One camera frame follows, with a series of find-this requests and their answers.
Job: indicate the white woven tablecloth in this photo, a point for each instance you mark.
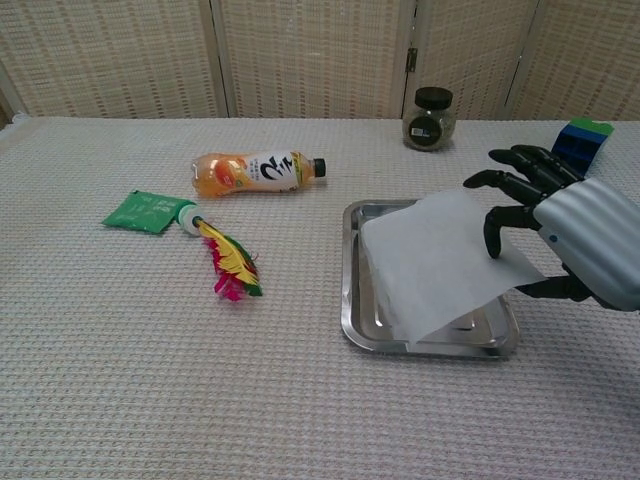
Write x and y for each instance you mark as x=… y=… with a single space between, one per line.
x=150 y=375

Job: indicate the colourful feather shuttlecock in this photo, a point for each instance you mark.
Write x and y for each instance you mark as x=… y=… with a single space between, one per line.
x=230 y=260

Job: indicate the glass jar with black lid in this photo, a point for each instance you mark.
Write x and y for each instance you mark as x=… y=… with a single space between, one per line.
x=427 y=122

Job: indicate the metal screen hinge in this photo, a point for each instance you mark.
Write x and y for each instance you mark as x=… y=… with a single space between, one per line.
x=412 y=60

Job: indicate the orange drink plastic bottle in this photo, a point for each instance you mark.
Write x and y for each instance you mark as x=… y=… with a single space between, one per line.
x=250 y=175

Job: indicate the silver metal tray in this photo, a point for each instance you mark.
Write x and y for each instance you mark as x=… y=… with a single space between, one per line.
x=355 y=320

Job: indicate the white paper napkin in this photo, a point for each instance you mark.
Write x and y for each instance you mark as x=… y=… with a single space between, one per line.
x=430 y=270

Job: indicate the green foil sachet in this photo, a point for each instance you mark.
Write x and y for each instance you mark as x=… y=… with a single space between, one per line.
x=137 y=215

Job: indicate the green building block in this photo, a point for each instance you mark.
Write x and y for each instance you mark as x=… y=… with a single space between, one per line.
x=592 y=127

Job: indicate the blue building block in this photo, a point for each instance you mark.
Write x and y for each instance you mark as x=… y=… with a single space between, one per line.
x=577 y=150

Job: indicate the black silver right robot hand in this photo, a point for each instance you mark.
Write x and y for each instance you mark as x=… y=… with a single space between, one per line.
x=590 y=235

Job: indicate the beige woven folding screen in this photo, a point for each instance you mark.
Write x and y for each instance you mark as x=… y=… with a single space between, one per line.
x=310 y=55

